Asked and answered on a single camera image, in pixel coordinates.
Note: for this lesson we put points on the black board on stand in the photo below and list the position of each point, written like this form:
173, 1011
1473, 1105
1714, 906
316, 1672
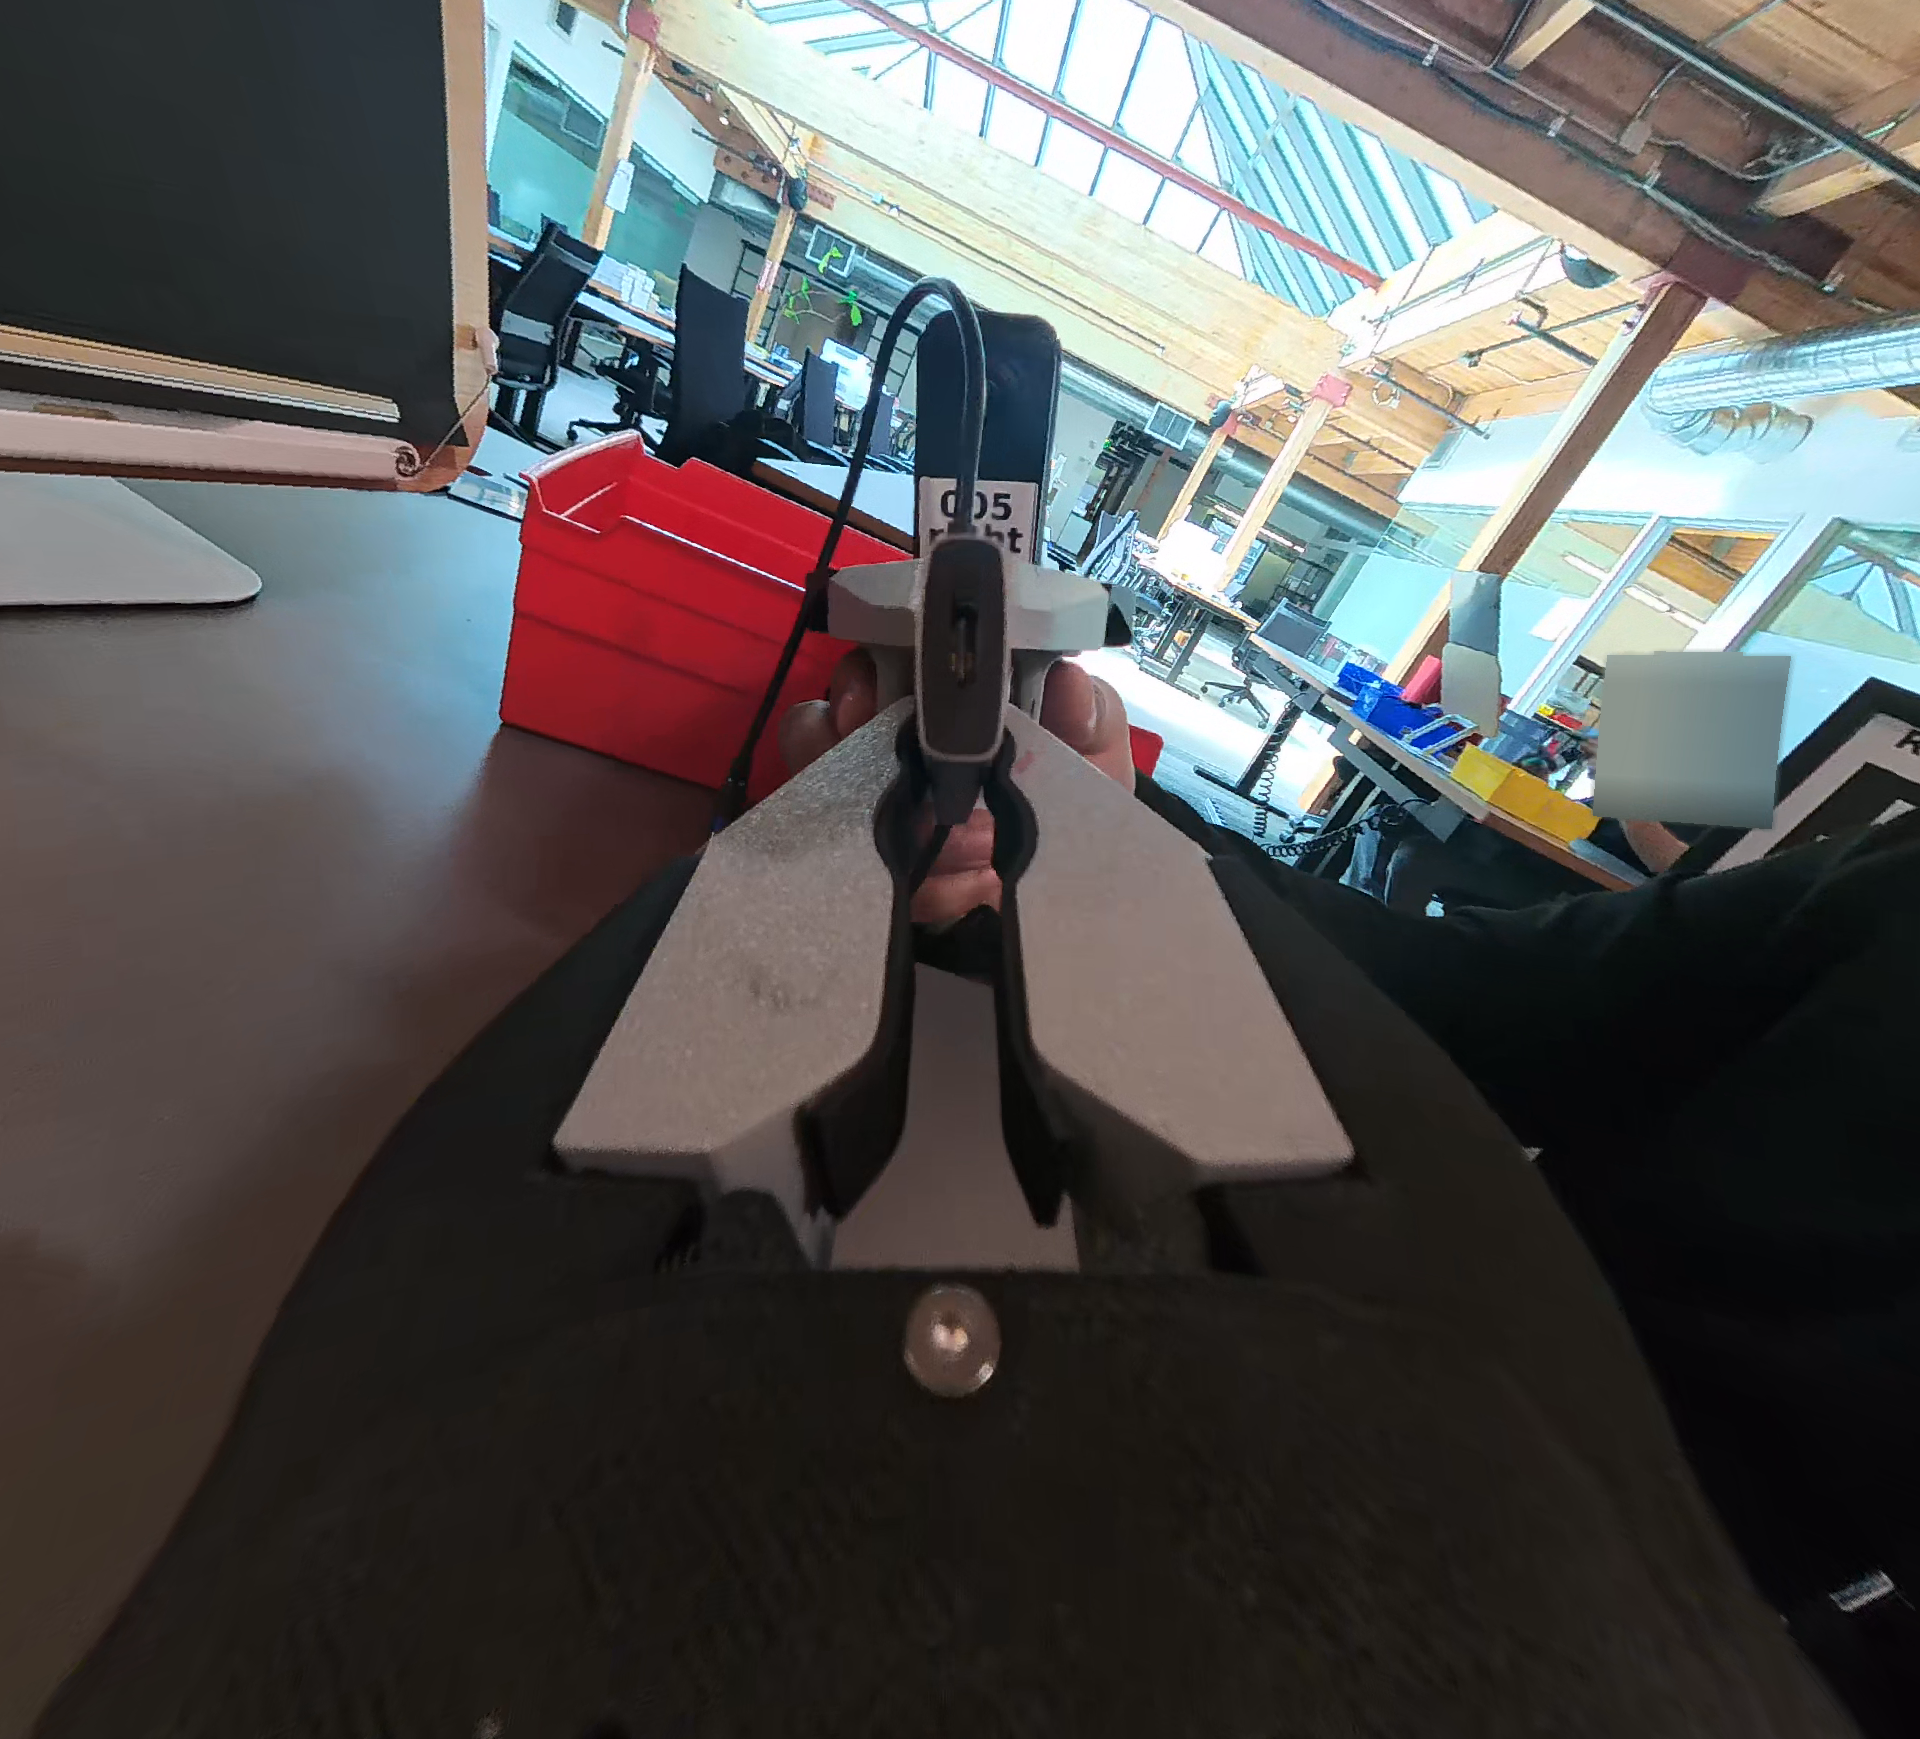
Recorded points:
466, 120

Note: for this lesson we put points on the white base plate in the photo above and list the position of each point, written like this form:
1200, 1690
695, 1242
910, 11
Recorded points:
107, 540

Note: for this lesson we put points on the black office chair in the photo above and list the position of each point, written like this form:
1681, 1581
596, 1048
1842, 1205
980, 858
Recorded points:
541, 314
705, 359

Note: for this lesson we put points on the red plastic bin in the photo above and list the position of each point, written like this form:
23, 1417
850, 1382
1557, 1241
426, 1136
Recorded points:
645, 616

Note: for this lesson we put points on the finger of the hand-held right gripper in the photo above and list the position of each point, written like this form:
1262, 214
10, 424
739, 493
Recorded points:
871, 606
1066, 606

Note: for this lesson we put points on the grey usb hub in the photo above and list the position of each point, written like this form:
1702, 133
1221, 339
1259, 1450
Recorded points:
960, 675

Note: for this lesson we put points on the person's right hand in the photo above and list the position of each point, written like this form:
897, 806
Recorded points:
1080, 719

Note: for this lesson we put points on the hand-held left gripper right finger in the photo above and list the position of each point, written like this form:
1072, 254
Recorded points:
1170, 1020

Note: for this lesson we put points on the person's right forearm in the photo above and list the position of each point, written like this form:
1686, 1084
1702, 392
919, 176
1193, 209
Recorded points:
1561, 1110

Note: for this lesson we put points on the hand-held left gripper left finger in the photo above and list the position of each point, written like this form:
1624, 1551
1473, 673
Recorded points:
735, 1020

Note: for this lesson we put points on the small yellow bin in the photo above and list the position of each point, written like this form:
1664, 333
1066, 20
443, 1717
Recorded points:
1531, 796

